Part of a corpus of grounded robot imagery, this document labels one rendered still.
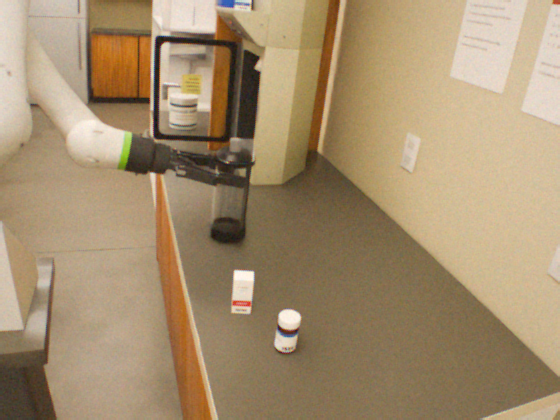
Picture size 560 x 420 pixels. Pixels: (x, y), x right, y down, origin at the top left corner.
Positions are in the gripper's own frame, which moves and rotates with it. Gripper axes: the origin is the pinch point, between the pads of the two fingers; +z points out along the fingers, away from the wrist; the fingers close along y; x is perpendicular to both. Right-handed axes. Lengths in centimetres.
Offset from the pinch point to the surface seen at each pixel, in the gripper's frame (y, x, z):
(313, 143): 70, 2, 57
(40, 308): -25, 28, -39
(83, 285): 112, 122, -24
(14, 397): -32, 48, -42
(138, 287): 107, 115, 5
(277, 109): 33.4, -13.7, 20.0
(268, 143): 33.3, -1.7, 21.0
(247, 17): 34, -38, 1
